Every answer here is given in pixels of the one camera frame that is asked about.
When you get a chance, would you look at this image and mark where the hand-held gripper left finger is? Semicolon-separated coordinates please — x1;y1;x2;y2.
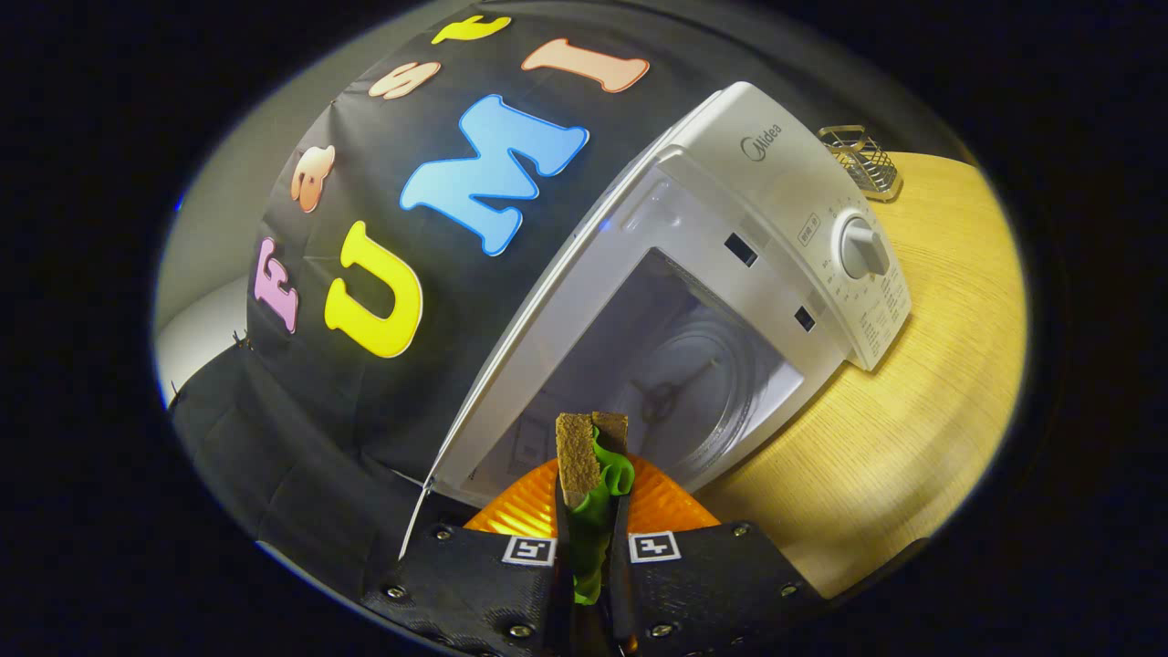
360;456;571;657

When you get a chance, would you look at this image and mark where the black backdrop cloth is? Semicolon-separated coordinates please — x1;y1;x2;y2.
169;0;968;594

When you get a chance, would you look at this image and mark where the white microwave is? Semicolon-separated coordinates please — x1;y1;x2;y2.
399;82;913;559

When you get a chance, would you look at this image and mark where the lettuce sandwich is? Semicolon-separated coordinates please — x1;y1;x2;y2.
555;411;636;608

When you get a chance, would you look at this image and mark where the wire mesh holder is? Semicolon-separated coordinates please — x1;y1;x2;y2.
818;125;904;203

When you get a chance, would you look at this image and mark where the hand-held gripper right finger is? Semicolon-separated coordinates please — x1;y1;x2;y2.
610;454;827;657

